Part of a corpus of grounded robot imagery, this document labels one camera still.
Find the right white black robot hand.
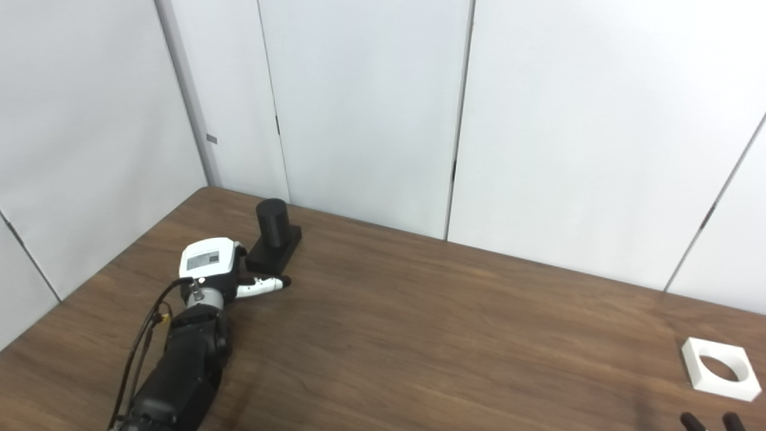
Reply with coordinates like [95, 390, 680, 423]
[680, 411, 747, 431]

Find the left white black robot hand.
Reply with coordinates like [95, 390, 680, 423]
[179, 237, 292, 299]

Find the white square piece with hole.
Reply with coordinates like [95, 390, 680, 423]
[682, 337, 762, 402]

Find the black peg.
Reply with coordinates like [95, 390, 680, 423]
[245, 198, 303, 276]

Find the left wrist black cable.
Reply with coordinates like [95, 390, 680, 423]
[108, 278, 196, 431]

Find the grey wall corner post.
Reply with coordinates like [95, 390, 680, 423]
[154, 0, 222, 187]

